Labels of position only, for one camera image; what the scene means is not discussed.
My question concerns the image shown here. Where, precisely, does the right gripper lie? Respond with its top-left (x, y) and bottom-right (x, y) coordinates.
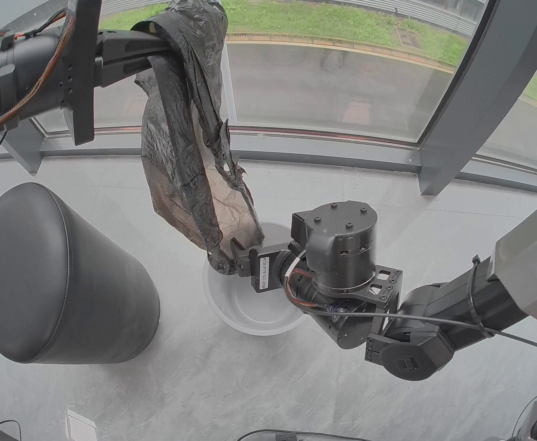
top-left (229, 238), bottom-right (304, 295)

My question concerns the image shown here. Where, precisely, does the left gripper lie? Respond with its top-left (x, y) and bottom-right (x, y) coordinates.
top-left (0, 0), bottom-right (173, 146)

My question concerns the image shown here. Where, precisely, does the black plastic bag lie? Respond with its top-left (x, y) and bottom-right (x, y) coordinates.
top-left (130, 0), bottom-right (266, 276)

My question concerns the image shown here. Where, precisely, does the white trash bin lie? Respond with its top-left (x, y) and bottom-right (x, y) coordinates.
top-left (202, 221), bottom-right (311, 337)

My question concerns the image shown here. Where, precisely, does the window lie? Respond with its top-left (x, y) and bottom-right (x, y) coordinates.
top-left (0, 0), bottom-right (537, 197)

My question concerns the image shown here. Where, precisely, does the dark grey round chair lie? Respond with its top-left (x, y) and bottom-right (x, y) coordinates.
top-left (0, 182), bottom-right (161, 365)

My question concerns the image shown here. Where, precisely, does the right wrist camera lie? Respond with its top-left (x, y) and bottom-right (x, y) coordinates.
top-left (290, 211), bottom-right (313, 252)

